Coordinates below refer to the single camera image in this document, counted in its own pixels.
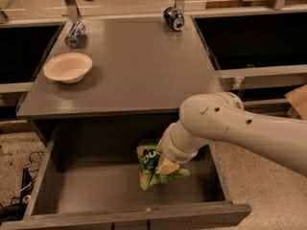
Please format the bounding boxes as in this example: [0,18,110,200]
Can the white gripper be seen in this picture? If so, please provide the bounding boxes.
[155,129,198,174]

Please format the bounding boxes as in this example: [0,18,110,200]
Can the green rice chip bag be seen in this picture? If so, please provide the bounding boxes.
[136,138,191,190]

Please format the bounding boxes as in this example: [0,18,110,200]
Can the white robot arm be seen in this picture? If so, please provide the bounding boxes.
[157,92,307,176]

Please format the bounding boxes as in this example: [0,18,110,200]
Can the open grey top drawer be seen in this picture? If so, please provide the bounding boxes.
[1,114,251,230]

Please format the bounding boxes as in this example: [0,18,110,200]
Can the grey cabinet with top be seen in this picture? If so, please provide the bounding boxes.
[16,15,231,146]

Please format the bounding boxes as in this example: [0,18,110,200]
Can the white paper bowl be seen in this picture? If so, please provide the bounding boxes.
[43,53,93,84]

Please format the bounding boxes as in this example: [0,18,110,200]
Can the blue soda can right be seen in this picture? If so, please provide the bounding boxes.
[163,7,185,32]

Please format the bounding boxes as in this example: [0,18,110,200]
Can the blue soda can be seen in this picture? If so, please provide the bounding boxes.
[65,21,85,48]
[163,7,185,32]

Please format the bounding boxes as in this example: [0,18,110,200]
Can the blue soda can left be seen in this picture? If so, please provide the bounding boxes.
[65,21,85,48]

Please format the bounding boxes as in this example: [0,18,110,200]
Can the black cables on floor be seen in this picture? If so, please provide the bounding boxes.
[0,150,46,220]

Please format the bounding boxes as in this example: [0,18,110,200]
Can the metal post left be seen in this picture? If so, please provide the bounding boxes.
[64,0,80,21]

